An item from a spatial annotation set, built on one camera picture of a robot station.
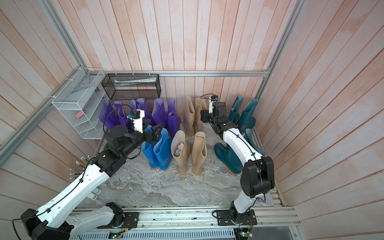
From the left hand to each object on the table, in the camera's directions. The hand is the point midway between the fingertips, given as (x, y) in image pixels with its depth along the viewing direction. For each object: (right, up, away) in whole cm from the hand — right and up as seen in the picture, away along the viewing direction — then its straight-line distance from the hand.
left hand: (157, 124), depth 68 cm
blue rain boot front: (+2, -12, +2) cm, 13 cm away
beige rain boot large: (+14, +5, +23) cm, 27 cm away
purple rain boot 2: (-24, +4, +17) cm, 30 cm away
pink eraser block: (-48, +6, +15) cm, 51 cm away
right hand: (+25, +10, +18) cm, 32 cm away
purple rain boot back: (+5, +2, +22) cm, 23 cm away
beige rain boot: (+22, +13, +23) cm, 34 cm away
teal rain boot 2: (+37, -18, +18) cm, 45 cm away
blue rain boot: (-5, -11, +2) cm, 13 cm away
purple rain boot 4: (-5, +7, +28) cm, 29 cm away
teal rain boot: (+52, +3, +25) cm, 58 cm away
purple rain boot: (-33, +3, +22) cm, 40 cm away
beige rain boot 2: (+20, -15, +10) cm, 27 cm away
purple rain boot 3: (-15, +13, +24) cm, 31 cm away
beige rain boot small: (+10, -14, +10) cm, 20 cm away
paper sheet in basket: (-22, +26, +22) cm, 41 cm away
